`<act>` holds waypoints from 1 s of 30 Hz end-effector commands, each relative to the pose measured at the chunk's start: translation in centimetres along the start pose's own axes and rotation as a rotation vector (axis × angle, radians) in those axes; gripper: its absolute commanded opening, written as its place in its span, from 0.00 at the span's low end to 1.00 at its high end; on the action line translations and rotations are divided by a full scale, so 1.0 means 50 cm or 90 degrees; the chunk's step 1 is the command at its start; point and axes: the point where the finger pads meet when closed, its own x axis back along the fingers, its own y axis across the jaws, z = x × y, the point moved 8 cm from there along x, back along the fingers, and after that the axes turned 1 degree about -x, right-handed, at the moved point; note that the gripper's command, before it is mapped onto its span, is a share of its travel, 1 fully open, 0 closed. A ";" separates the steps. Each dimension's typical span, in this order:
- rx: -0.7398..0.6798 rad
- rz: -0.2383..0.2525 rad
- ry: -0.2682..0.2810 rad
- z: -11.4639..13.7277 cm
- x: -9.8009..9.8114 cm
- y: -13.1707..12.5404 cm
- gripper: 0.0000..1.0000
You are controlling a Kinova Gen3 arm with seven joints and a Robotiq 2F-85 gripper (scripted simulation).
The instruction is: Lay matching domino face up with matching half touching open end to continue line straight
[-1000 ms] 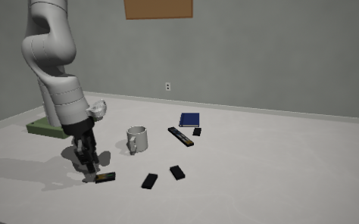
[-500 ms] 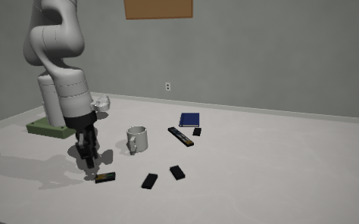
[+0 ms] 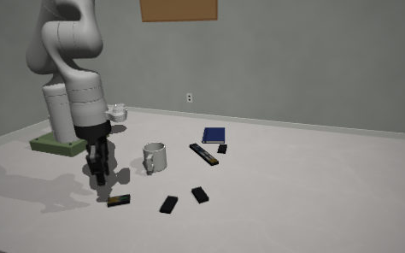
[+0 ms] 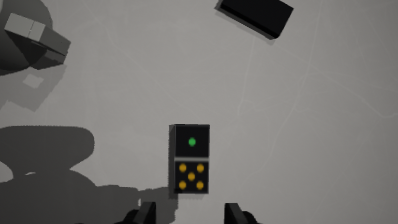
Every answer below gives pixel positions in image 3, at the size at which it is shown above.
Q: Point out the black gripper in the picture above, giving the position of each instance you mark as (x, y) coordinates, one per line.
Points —
(93, 135)

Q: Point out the dark blue book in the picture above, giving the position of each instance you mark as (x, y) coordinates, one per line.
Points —
(214, 135)

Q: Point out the black domino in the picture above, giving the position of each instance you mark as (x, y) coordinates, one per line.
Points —
(195, 147)
(210, 160)
(119, 200)
(222, 148)
(202, 153)
(168, 205)
(200, 194)

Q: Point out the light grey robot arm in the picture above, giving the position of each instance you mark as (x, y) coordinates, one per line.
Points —
(82, 102)

